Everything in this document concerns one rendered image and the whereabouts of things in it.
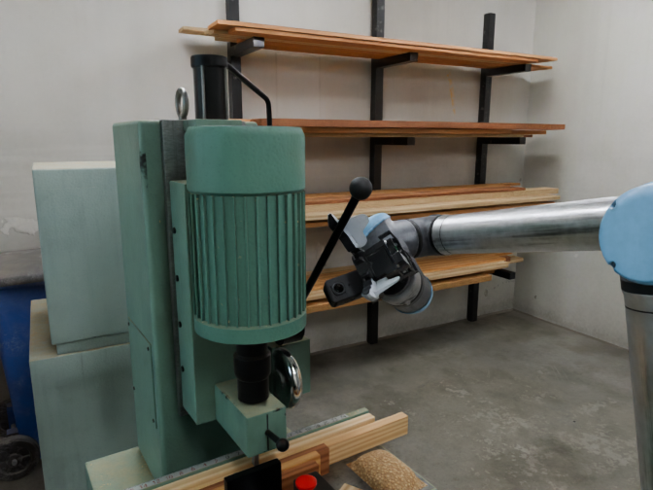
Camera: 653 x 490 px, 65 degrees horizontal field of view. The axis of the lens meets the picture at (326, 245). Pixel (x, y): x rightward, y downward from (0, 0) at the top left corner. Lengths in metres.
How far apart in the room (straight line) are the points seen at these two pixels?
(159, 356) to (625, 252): 0.76
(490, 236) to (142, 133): 0.65
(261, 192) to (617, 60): 3.75
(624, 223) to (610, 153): 3.54
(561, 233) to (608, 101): 3.37
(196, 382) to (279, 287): 0.27
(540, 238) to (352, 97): 2.73
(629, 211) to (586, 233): 0.22
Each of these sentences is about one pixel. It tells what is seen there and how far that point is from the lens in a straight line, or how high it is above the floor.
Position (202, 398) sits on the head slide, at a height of 1.05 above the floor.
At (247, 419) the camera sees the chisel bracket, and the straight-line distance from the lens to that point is 0.84.
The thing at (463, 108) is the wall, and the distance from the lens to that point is 4.18.
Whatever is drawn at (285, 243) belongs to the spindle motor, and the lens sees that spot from 0.74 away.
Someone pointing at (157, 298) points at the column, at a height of 1.21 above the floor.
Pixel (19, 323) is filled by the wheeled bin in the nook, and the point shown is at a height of 0.72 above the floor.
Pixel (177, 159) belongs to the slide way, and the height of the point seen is 1.45.
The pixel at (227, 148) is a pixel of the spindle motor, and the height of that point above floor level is 1.48.
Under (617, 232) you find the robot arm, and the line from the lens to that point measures 0.72.
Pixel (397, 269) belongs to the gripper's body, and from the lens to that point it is 0.85.
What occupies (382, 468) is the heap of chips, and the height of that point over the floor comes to 0.93.
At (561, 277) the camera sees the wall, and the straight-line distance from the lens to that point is 4.54.
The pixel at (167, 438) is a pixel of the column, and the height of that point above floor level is 0.94.
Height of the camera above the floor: 1.49
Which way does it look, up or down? 12 degrees down
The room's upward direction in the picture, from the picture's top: straight up
